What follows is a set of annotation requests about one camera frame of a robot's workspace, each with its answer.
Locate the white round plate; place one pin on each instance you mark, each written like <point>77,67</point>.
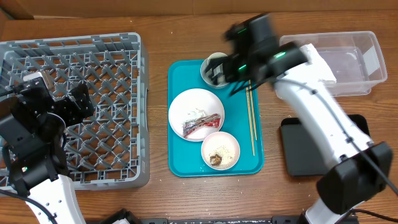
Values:
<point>192,104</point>

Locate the brown food scrap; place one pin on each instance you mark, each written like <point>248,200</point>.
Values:
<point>215,160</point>

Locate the pale green bowl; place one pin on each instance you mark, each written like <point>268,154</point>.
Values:
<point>212,71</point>

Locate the white napkin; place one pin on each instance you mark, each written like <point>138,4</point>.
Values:
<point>315,68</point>

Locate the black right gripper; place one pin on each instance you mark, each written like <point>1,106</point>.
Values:
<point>224,71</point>

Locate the pink bowl with scraps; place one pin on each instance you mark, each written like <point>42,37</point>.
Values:
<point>223,144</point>

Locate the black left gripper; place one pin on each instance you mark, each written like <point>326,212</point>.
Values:
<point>84,101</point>

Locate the teal plastic tray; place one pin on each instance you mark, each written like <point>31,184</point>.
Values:
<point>185,158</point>

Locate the black tray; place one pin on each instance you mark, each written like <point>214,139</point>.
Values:
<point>302,157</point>

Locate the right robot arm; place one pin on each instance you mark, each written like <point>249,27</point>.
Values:
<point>358,168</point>

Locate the clear plastic bin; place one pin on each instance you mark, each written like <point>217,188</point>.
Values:
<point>355,58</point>

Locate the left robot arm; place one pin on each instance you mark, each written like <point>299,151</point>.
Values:
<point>33,127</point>

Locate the grey dish rack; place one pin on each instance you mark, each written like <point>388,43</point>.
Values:
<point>109,149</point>

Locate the red snack wrapper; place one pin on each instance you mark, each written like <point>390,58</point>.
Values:
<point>191,126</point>

